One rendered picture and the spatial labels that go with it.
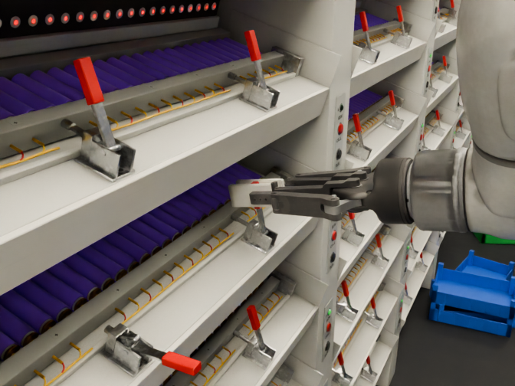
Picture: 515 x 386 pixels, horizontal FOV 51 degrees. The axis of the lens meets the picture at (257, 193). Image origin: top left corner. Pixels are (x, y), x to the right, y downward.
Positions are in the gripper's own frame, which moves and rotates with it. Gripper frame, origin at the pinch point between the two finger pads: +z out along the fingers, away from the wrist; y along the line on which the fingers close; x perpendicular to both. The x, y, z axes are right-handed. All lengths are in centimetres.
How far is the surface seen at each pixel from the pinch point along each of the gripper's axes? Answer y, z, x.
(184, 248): -11.6, 4.2, -2.8
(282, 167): 17.7, 5.2, -1.7
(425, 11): 88, -5, 17
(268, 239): -1.0, -1.0, -6.1
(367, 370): 69, 16, -79
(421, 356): 110, 11, -101
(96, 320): -26.4, 4.3, -3.7
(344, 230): 44, 7, -24
